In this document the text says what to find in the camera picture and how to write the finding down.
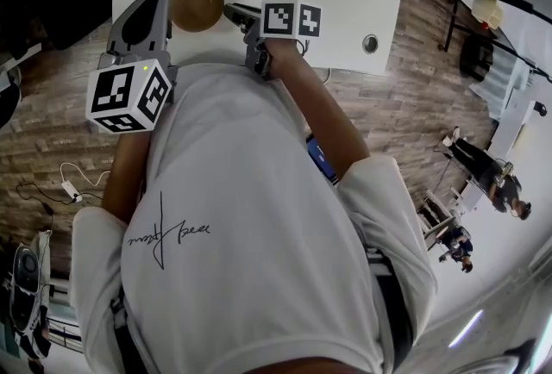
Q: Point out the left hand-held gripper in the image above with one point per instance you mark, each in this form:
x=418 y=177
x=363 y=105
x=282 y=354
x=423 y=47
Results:
x=112 y=92

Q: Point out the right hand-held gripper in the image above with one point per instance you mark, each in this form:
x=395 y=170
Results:
x=280 y=19

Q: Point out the brown bowl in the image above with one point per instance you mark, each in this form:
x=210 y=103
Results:
x=197 y=5

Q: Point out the person's left forearm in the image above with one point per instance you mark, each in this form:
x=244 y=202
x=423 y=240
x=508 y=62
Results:
x=125 y=178

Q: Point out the person's right forearm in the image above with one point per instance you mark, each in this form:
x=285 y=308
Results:
x=328 y=122

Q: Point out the person's right hand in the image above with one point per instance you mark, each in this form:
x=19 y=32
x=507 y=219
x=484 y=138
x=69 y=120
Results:
x=284 y=57

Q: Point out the black screen device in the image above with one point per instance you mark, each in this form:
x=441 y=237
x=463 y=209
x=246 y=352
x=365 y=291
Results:
x=321 y=157

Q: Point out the person's white shirt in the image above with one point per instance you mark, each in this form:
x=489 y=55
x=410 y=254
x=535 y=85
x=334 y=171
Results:
x=259 y=226

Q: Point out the black floor bin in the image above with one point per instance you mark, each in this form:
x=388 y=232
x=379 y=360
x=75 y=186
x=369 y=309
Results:
x=474 y=57

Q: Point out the beige container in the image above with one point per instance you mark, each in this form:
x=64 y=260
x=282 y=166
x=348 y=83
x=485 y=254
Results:
x=487 y=10

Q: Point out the black grey device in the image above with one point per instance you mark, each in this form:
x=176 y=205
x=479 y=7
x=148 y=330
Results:
x=26 y=269

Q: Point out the white work table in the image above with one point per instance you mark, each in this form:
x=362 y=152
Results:
x=515 y=122

